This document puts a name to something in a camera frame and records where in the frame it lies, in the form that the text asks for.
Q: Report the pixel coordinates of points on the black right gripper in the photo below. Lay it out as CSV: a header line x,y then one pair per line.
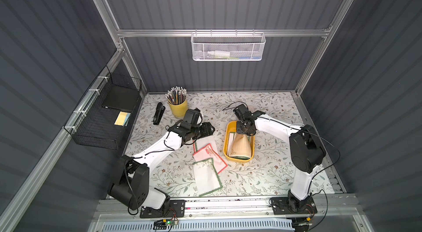
x,y
247,126

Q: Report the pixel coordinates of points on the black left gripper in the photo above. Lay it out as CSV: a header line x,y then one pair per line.
x,y
203,130

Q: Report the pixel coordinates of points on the yellow storage tray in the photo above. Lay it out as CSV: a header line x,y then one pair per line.
x,y
230,130

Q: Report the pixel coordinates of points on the beige lined stationery paper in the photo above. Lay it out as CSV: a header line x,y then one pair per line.
x,y
240,147

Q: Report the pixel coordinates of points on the green bordered stationery paper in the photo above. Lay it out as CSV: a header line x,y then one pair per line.
x,y
203,142

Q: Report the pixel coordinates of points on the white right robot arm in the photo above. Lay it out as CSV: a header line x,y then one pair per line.
x,y
306,148

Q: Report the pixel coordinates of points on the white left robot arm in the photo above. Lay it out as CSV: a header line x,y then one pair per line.
x,y
130,176

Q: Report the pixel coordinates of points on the yellow pencil cup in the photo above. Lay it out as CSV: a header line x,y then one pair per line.
x,y
180,110

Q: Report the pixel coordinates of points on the bundle of pencils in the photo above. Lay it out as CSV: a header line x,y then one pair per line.
x,y
176,95

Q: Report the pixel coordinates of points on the yellow sticky notes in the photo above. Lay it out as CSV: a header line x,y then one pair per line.
x,y
122,118

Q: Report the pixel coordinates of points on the black notebook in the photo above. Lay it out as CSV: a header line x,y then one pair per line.
x,y
121,98

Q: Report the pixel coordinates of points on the white glue bottle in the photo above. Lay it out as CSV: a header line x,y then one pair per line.
x,y
218,54

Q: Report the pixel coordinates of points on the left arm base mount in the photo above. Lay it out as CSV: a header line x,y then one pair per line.
x,y
163,209

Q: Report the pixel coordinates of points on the white mesh wall basket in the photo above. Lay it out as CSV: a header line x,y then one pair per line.
x,y
243,46

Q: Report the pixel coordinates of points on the black wire wall basket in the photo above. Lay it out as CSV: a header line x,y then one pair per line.
x,y
94,125

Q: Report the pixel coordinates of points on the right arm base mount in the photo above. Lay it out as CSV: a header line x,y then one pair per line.
x,y
290,205

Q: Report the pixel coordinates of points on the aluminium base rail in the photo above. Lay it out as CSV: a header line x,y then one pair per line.
x,y
233,207

